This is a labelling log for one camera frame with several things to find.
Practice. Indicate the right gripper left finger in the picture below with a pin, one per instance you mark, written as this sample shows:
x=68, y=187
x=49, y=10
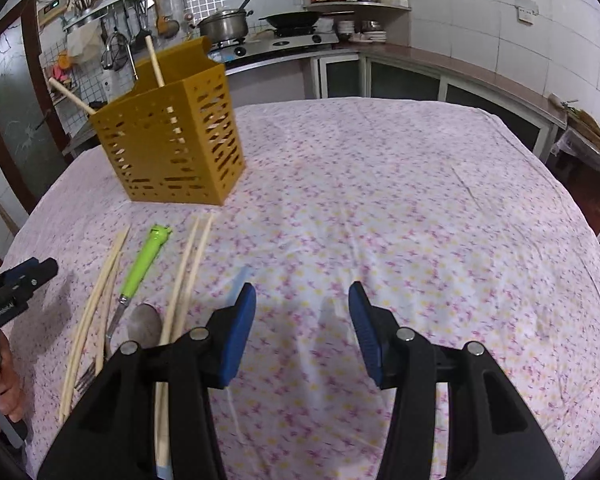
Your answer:
x=110, y=434

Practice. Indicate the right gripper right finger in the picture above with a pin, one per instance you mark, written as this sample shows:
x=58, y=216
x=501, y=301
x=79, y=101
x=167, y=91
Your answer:
x=492, y=432

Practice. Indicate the green frog handle fork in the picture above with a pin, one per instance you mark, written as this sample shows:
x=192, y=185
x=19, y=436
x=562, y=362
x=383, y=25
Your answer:
x=157, y=236

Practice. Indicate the chopstick lone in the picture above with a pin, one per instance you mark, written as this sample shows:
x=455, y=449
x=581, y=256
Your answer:
x=154, y=61

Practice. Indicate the kitchen counter cabinets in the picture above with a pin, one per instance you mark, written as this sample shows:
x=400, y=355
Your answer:
x=389, y=71

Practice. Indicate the person's left hand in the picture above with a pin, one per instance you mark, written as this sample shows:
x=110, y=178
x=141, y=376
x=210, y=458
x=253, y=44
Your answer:
x=11, y=393

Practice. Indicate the light blue plastic spoon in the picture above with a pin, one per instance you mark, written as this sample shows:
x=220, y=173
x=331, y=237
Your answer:
x=164, y=471

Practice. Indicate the dark wooden glass door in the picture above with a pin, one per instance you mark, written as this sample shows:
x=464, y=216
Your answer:
x=32, y=139

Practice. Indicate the yellow perforated utensil holder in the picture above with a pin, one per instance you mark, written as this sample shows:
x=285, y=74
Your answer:
x=173, y=138

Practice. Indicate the gas stove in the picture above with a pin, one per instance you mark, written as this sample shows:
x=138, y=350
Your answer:
x=271, y=46

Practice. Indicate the steel cooking pot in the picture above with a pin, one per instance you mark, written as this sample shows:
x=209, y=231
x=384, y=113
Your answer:
x=226, y=25

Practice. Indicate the black wok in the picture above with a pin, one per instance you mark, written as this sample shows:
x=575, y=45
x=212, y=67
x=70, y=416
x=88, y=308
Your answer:
x=297, y=22

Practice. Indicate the metal spoon black handle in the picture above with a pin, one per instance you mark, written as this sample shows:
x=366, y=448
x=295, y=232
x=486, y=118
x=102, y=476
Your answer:
x=144, y=326

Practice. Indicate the wall utensil rack shelf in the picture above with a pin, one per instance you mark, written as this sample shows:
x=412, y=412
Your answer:
x=110, y=2

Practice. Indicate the white wall socket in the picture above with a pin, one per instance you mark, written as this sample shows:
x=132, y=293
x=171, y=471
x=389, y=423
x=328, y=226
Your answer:
x=527, y=11

